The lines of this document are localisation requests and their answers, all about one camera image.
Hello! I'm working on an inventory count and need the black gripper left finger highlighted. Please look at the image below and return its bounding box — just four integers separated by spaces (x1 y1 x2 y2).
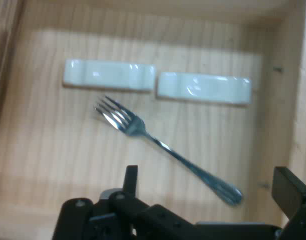
52 164 196 240

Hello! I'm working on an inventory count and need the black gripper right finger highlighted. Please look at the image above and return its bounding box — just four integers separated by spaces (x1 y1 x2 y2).
271 166 306 240

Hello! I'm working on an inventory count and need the silver metal fork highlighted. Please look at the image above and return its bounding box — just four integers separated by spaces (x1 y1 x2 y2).
94 95 243 207

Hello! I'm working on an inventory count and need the white ceramic cutlery rest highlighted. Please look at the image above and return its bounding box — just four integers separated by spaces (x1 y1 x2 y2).
155 71 253 108
62 58 157 95

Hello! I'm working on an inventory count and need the light wooden drawer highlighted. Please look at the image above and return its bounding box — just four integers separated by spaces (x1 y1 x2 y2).
0 0 306 240

